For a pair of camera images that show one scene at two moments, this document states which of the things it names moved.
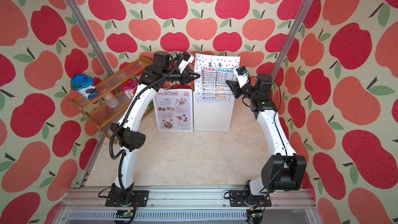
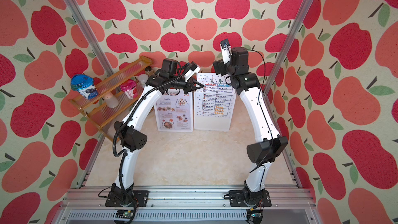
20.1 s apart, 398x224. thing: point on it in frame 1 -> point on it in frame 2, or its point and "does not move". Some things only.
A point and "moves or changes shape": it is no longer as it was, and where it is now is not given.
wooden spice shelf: x=105 y=110 does not move
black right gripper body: x=247 y=92 -> x=221 y=67
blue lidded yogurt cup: x=84 y=84 does not move
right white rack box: x=212 y=110 does not move
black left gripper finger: x=191 y=75 -> x=198 y=84
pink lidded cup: x=129 y=86 does not move
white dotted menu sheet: x=214 y=70 moves or changes shape
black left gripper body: x=177 y=77 -> x=181 y=85
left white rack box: x=173 y=108 does not move
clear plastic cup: x=111 y=100 does not move
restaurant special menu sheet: x=173 y=110 does not move
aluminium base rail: x=188 y=205 does not move
